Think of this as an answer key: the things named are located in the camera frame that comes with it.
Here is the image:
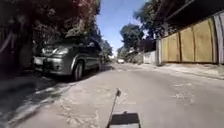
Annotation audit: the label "dark green trees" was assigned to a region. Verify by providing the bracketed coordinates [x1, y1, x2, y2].
[115, 0, 188, 64]

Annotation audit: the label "wooden plank fence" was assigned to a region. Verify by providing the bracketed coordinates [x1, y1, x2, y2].
[155, 11, 224, 65]

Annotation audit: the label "trees with reddish leaves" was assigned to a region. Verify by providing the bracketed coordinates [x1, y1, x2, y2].
[0, 0, 114, 73]

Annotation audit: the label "pale pavement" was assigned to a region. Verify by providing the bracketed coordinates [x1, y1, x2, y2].
[138, 62, 224, 81]

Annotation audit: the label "white vehicle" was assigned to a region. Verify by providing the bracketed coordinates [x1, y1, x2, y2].
[116, 58, 126, 65]

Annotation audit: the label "grey asphalt road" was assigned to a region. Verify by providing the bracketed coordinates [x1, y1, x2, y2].
[13, 62, 224, 128]

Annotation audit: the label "dirt verge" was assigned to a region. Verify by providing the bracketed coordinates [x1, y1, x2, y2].
[0, 69, 73, 128]

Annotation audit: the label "white wall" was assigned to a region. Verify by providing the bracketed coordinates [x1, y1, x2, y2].
[141, 50, 158, 65]

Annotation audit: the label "dark roof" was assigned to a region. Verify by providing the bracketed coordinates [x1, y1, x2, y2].
[153, 0, 224, 34]

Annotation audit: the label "grey car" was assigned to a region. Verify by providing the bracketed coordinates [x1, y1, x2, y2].
[32, 36, 104, 82]

